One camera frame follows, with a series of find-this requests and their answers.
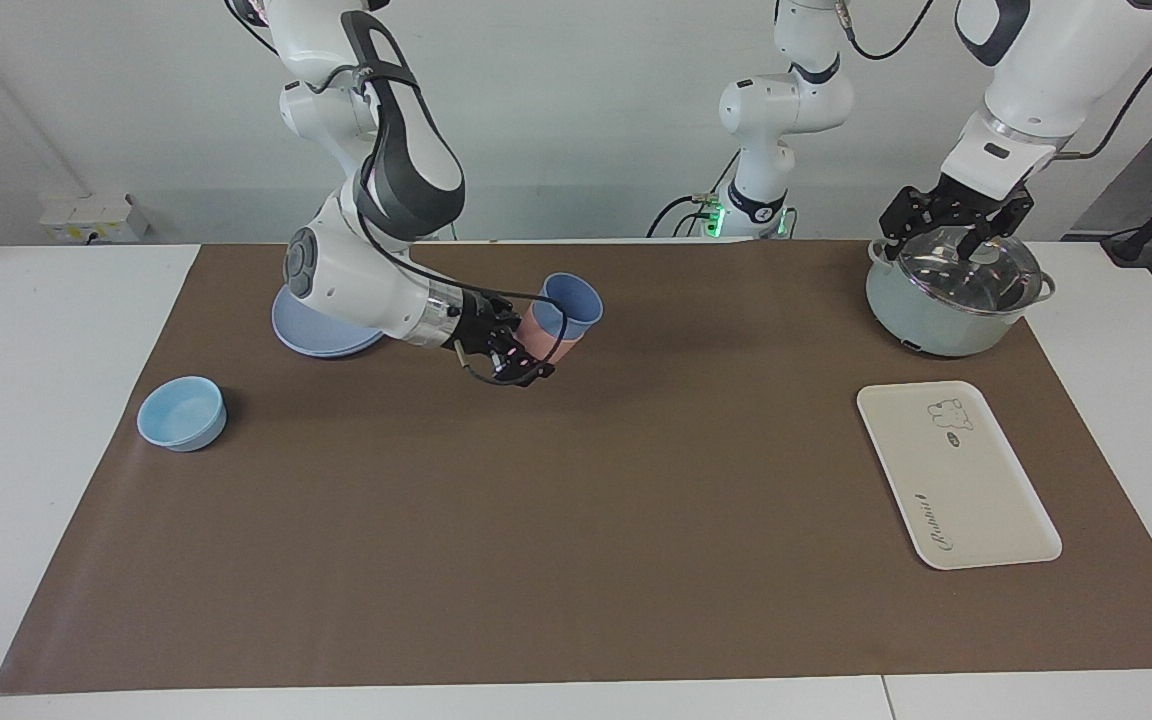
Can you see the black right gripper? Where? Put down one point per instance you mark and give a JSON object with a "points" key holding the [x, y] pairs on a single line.
{"points": [[481, 325]]}

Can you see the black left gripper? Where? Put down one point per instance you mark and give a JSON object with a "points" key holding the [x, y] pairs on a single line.
{"points": [[956, 205]]}

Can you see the pink plastic cup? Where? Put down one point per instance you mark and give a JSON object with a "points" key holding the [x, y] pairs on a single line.
{"points": [[546, 335]]}

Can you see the blue plastic cup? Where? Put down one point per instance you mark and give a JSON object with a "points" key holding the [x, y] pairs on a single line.
{"points": [[571, 300]]}

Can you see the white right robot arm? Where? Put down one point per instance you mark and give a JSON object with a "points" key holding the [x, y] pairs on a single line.
{"points": [[356, 270]]}

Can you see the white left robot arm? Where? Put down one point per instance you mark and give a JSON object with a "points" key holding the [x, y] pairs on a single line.
{"points": [[1046, 80]]}

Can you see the cream rabbit print tray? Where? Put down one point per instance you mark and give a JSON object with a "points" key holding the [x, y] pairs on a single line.
{"points": [[976, 500]]}

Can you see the glass pot lid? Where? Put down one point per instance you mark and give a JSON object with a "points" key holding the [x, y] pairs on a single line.
{"points": [[946, 275]]}

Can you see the pale green cooking pot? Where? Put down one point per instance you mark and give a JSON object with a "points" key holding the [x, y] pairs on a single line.
{"points": [[926, 320]]}

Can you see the brown table mat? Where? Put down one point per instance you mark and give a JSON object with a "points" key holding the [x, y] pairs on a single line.
{"points": [[576, 500]]}

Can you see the blue plate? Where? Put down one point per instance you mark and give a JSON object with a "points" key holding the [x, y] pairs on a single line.
{"points": [[321, 340]]}

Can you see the light blue bowl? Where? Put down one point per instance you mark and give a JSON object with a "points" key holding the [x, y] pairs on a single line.
{"points": [[181, 415]]}

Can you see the white wall socket box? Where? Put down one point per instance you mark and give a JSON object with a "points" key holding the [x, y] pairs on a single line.
{"points": [[86, 215]]}

